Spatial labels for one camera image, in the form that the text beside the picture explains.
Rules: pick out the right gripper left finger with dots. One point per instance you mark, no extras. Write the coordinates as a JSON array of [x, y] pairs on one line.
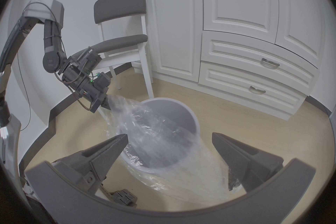
[[102, 160]]

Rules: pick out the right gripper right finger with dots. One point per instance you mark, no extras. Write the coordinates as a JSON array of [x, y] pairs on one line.
[[249, 162]]

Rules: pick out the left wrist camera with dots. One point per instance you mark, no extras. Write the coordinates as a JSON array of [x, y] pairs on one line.
[[103, 81]]

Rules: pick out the clear plastic bag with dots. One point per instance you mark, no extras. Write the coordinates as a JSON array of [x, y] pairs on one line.
[[162, 133]]

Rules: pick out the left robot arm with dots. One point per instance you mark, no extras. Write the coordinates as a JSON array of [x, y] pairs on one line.
[[51, 60]]

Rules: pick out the white chair grey cushions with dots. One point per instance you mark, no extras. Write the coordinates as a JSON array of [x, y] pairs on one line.
[[118, 3]]

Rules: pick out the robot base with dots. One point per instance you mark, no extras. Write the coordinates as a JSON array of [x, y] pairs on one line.
[[10, 139]]

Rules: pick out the white trash bin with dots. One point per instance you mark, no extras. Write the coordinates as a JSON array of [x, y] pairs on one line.
[[189, 118]]

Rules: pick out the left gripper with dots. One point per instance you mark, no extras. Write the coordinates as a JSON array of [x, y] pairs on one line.
[[97, 99]]

